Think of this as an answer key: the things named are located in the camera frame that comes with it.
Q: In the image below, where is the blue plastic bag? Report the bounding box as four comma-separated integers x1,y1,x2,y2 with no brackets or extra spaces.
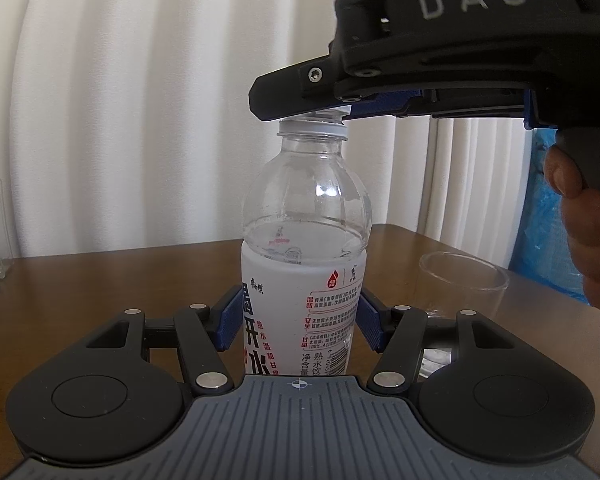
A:
509,129,588,304

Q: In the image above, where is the clear plastic water bottle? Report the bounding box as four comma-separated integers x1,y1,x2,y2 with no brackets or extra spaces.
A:
242,106,372,377

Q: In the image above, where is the clear drinking glass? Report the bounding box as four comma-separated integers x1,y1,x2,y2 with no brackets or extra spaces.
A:
413,252,509,318

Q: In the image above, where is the person's right hand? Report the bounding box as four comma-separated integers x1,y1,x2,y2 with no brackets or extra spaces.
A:
544,146,600,309

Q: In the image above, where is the white pleated curtain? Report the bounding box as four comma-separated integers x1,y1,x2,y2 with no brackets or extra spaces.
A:
0,0,537,271

